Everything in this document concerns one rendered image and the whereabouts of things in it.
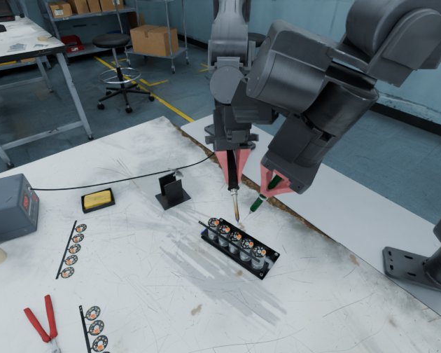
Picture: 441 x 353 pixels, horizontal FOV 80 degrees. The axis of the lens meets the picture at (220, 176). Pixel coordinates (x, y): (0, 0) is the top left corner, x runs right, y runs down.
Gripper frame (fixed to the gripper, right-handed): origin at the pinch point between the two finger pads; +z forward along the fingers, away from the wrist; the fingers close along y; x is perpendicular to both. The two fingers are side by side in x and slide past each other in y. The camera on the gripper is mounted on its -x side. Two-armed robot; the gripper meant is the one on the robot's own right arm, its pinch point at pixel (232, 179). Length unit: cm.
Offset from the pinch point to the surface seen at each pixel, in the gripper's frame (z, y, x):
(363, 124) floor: -2, 150, 185
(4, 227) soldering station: 7.5, -48.6, 3.6
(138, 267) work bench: 16.3, -20.4, -2.5
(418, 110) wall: -12, 193, 174
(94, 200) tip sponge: 5.8, -33.5, 13.3
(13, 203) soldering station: 2.3, -45.2, 2.8
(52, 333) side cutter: 21.0, -32.8, -12.9
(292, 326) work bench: 23.3, 7.3, -14.9
